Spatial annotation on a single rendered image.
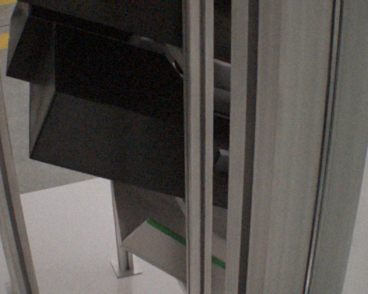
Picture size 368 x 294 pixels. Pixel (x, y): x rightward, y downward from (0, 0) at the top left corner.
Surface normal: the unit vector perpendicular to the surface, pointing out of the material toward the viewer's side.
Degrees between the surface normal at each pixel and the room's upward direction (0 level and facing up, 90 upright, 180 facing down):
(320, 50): 90
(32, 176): 0
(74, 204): 0
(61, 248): 0
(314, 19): 90
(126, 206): 45
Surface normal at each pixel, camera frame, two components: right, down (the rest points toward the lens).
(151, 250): 0.15, 0.59
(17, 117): -0.01, -0.81
